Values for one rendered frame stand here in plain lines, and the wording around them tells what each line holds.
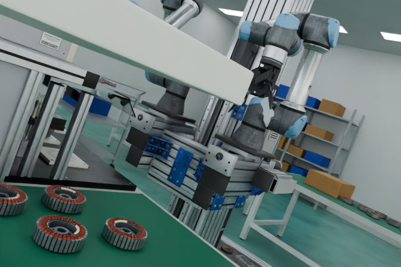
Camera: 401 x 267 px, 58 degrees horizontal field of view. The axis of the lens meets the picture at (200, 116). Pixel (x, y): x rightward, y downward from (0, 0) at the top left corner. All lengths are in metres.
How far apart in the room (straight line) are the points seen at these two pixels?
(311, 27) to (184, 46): 1.36
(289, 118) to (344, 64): 6.63
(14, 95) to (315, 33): 1.15
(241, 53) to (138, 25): 1.62
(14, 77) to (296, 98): 1.09
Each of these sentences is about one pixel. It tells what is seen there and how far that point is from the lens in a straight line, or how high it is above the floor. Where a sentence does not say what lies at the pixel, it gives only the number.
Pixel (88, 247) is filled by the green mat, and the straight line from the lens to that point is 0.92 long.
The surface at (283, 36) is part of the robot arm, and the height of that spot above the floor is 1.43.
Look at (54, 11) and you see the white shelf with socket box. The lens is 0.22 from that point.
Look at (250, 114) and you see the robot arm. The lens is 1.64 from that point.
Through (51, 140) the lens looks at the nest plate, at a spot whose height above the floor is 0.78.
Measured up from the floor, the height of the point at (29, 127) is 0.86.
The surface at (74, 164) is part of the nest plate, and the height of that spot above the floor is 0.78.
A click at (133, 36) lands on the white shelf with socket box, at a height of 1.19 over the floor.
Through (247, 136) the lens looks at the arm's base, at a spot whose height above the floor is 1.08.
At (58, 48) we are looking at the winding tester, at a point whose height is 1.14.
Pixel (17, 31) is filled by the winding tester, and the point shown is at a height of 1.15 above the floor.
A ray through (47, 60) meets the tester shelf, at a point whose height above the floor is 1.11.
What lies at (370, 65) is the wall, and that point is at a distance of 8.01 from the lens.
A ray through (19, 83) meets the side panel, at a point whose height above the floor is 1.03.
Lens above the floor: 1.16
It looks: 3 degrees down
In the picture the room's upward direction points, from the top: 22 degrees clockwise
